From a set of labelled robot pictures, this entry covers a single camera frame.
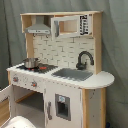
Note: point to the black toy stovetop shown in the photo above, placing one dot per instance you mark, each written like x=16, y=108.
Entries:
x=41, y=68

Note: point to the white oven door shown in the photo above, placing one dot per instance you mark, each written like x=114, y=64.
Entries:
x=6, y=105

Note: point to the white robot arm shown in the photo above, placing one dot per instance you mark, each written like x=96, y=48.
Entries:
x=18, y=122

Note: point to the silver toy pot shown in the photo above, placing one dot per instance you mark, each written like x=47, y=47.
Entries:
x=31, y=62

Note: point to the left red stove knob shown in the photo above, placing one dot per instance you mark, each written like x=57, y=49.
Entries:
x=15, y=79

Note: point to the white fridge door with dispenser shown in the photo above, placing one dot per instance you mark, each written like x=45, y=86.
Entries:
x=63, y=106

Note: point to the grey toy sink basin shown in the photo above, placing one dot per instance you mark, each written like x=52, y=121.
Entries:
x=72, y=74

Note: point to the red stove knob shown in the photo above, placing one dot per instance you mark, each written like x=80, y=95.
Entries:
x=15, y=79
x=34, y=84

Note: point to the right red stove knob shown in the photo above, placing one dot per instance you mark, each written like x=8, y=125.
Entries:
x=34, y=84

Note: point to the white microwave cabinet door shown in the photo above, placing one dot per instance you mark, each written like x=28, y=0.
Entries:
x=71, y=26

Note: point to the grey range hood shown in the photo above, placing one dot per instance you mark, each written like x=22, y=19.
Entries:
x=38, y=27

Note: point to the wooden toy kitchen unit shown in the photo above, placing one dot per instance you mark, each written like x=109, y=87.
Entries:
x=80, y=53

